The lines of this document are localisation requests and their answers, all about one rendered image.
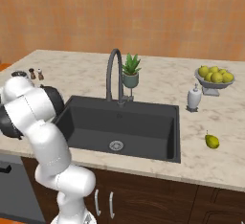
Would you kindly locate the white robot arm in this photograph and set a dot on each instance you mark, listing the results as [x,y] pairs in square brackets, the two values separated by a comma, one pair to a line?
[48,145]

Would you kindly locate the dark grey sink basin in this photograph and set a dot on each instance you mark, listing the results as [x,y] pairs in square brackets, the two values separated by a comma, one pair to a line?
[127,129]

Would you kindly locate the dark grey sink faucet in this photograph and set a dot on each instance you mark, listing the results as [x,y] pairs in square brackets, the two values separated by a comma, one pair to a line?
[110,74]

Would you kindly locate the silver sink drain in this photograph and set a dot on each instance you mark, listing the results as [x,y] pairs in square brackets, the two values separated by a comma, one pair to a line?
[116,145]

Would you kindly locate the green pear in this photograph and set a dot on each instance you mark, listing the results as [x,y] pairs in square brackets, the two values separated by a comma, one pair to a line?
[212,142]

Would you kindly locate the green plant in grey pot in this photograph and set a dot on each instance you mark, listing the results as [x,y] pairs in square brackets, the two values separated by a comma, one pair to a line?
[131,78]

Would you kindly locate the white soap dispenser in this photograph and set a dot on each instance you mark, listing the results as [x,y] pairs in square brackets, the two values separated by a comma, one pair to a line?
[194,98]

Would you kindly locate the yellow-green fruit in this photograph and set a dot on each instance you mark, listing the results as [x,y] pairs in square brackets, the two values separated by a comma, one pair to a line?
[203,71]
[222,71]
[217,77]
[208,77]
[214,69]
[228,77]

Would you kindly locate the white salt shaker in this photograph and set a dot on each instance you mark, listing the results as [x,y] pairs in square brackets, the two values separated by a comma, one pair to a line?
[40,74]

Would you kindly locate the grey fruit bowl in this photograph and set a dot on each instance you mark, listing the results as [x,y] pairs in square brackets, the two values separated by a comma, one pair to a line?
[212,87]

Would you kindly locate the brown pepper shaker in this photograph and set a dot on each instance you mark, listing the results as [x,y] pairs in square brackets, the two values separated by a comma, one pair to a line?
[32,74]

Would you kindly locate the dark wood cupboard door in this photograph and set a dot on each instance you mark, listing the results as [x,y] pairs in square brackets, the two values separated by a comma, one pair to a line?
[220,205]
[35,186]
[150,199]

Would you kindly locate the grey dishwasher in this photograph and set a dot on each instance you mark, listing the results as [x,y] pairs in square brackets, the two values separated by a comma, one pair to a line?
[16,192]

